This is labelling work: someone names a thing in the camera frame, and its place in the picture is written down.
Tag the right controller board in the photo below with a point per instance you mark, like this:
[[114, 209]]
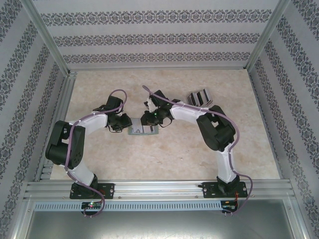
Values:
[[229, 206]]

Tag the controller board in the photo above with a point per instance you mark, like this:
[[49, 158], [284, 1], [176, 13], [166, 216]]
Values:
[[229, 206], [92, 204]]

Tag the left controller board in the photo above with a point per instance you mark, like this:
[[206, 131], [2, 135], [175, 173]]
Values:
[[92, 204]]

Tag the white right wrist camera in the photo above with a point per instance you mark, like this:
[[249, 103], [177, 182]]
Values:
[[149, 104]]

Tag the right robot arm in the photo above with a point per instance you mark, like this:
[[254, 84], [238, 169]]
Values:
[[216, 134]]

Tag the green card holder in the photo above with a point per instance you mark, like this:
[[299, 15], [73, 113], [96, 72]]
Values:
[[136, 122]]

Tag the aluminium back rail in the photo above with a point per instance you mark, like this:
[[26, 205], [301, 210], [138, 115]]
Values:
[[159, 70]]

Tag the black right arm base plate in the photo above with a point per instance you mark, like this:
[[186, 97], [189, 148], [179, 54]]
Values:
[[209, 190]]

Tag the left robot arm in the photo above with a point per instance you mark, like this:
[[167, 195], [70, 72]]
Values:
[[64, 147]]

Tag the aluminium frame post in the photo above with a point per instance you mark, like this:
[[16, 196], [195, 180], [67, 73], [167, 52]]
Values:
[[47, 37], [266, 37], [302, 219], [17, 219]]

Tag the aluminium mounting rail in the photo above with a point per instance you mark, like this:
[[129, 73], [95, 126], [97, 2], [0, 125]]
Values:
[[154, 189]]

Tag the aluminium side rail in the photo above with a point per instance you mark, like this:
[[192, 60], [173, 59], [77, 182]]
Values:
[[57, 124]]

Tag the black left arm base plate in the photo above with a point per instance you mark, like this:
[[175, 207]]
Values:
[[109, 190]]

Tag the grey metal sheet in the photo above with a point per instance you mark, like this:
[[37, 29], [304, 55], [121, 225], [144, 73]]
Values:
[[159, 224]]

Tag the white card stack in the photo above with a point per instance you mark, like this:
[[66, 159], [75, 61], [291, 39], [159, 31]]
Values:
[[208, 95], [193, 99], [200, 97]]

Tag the clear acrylic card box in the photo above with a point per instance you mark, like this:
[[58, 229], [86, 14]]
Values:
[[200, 98]]

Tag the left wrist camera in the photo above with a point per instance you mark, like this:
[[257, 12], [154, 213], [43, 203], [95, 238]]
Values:
[[121, 114]]

